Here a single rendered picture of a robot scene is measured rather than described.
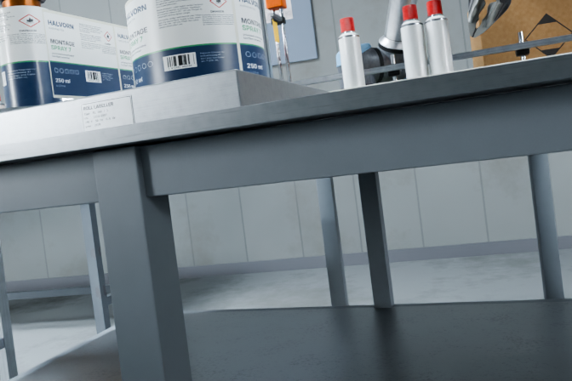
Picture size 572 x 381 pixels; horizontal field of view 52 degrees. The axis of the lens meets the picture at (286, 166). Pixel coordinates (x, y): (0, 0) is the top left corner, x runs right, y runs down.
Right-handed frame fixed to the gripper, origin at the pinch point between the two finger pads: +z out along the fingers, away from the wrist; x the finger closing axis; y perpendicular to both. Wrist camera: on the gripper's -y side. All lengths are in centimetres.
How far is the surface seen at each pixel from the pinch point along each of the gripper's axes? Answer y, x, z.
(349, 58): 2.7, -24.1, 15.3
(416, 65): 2.6, -8.8, 11.3
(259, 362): -6, -18, 100
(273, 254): -232, -84, 151
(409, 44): 2.6, -12.1, 7.6
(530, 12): -16.7, 8.9, -11.0
